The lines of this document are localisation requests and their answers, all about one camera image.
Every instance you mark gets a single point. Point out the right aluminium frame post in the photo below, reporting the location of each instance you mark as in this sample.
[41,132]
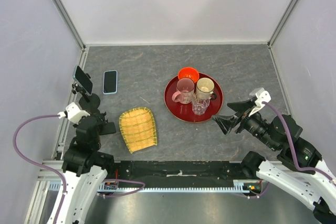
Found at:
[282,22]

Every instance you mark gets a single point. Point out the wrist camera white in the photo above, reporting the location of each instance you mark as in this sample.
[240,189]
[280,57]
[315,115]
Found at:
[73,113]
[261,96]

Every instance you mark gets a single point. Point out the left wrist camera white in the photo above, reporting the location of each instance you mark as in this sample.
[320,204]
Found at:
[73,113]

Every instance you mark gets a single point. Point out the clear glass tumbler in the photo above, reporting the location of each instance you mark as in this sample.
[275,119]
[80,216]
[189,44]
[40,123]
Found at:
[199,106]

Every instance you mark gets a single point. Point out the black round base phone stand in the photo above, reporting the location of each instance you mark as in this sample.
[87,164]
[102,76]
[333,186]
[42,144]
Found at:
[89,103]

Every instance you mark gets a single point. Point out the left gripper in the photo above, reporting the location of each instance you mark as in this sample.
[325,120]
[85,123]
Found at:
[101,122]

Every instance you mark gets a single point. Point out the slotted cable duct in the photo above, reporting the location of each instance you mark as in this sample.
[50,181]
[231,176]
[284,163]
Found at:
[237,187]

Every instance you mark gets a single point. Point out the cream mug black handle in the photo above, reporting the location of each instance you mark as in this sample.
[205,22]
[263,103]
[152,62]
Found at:
[205,89]

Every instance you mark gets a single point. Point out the blue case phone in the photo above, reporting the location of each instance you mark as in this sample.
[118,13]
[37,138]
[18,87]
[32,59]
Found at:
[110,82]

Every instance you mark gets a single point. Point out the black phone teal case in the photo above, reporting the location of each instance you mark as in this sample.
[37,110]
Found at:
[83,79]

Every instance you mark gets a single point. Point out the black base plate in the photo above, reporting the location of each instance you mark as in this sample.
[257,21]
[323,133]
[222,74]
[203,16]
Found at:
[179,174]

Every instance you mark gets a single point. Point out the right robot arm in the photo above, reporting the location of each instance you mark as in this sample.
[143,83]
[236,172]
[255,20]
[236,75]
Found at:
[281,133]

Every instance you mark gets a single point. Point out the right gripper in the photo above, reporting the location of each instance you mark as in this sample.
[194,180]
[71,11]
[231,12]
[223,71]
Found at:
[225,121]

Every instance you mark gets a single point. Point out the left aluminium frame post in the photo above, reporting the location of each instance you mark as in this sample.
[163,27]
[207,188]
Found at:
[69,23]

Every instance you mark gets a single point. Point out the aluminium frame post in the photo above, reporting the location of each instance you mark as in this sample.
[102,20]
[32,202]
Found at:
[282,22]
[69,23]

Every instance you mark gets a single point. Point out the orange bowl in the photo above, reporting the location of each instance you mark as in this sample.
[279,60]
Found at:
[188,72]

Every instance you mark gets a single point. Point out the yellow bamboo basket tray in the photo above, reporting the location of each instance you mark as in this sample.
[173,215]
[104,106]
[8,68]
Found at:
[138,129]

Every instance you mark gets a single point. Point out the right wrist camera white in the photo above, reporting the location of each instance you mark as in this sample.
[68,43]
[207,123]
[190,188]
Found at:
[261,96]

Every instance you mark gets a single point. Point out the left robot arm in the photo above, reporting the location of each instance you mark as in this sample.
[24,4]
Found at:
[84,168]

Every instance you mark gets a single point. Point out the pink ghost mug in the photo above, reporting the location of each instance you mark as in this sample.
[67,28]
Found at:
[184,91]

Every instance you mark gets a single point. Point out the red round tray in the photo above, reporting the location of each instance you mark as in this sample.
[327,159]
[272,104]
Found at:
[184,111]

